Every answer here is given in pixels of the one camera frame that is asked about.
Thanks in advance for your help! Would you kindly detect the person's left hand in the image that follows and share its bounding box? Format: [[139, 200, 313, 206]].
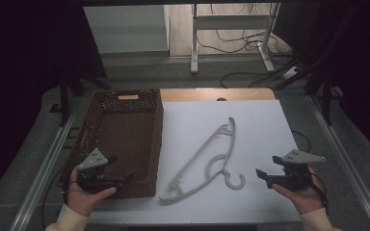
[[66, 165, 118, 218]]

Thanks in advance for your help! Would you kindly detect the person's right hand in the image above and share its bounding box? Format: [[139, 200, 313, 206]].
[[272, 167, 328, 216]]

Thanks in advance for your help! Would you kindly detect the aluminium rail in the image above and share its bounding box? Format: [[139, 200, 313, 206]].
[[9, 105, 78, 231], [306, 94, 370, 231]]

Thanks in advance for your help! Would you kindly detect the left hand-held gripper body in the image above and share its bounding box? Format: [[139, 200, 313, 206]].
[[76, 147, 125, 194]]

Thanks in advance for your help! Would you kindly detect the white cabinet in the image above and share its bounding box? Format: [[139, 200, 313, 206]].
[[83, 4, 172, 55]]

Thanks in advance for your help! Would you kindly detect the white power strip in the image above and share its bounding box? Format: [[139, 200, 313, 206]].
[[281, 65, 302, 81]]

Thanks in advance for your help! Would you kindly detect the grey plastic clothes hanger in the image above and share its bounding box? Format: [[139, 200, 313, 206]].
[[158, 116, 247, 205]]

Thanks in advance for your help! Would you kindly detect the brown woven basket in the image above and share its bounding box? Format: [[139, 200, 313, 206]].
[[57, 89, 165, 200]]

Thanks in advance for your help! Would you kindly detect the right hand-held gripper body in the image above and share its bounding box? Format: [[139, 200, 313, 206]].
[[265, 148, 328, 193]]

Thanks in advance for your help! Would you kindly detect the black floor cable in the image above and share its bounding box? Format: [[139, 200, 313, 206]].
[[220, 70, 287, 90]]

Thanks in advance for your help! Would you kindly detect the white metal desk frame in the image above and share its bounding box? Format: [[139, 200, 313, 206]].
[[190, 2, 282, 75]]

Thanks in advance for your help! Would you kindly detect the white paper sheet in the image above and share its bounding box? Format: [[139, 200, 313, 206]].
[[90, 99, 303, 224]]

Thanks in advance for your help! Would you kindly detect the black metal stand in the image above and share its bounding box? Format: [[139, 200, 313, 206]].
[[271, 18, 345, 126], [49, 57, 114, 128]]

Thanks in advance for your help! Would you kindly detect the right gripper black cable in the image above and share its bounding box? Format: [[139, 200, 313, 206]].
[[307, 171, 330, 215]]

